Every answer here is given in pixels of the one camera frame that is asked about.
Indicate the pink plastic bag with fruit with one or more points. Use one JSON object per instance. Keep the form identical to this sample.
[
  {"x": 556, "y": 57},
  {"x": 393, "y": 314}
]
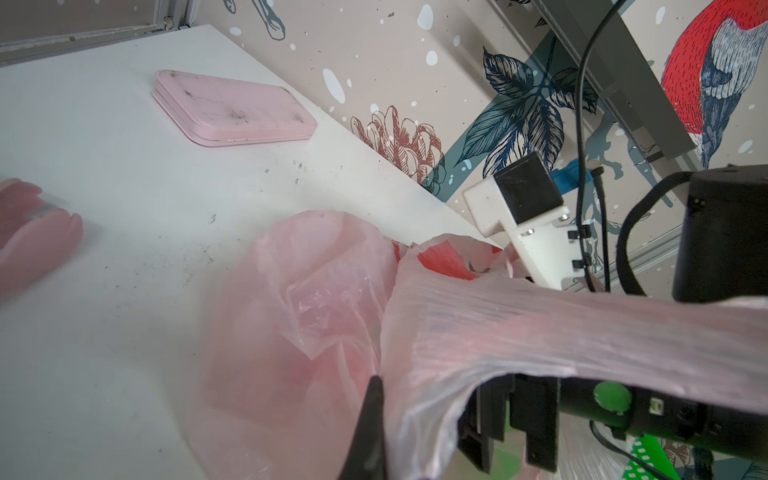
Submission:
[{"x": 318, "y": 305}]

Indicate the pink rectangular lid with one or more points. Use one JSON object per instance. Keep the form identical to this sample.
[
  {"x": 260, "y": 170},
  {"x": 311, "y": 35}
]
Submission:
[{"x": 217, "y": 112}]

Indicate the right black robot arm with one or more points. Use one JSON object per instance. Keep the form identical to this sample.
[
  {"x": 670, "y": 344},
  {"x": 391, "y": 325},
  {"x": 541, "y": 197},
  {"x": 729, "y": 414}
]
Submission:
[{"x": 692, "y": 370}]

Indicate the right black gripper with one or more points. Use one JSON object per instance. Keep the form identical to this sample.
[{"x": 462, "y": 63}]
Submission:
[{"x": 523, "y": 403}]

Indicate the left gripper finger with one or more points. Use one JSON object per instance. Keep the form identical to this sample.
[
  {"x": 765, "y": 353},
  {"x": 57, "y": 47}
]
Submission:
[{"x": 366, "y": 459}]

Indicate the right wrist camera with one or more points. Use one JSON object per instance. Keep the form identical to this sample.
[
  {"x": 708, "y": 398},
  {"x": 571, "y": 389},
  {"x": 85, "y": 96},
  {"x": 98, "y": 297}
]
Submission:
[{"x": 522, "y": 201}]

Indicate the green plastic basket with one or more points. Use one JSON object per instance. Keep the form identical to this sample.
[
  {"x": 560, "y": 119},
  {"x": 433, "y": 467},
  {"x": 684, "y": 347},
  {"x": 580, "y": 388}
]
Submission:
[{"x": 649, "y": 450}]

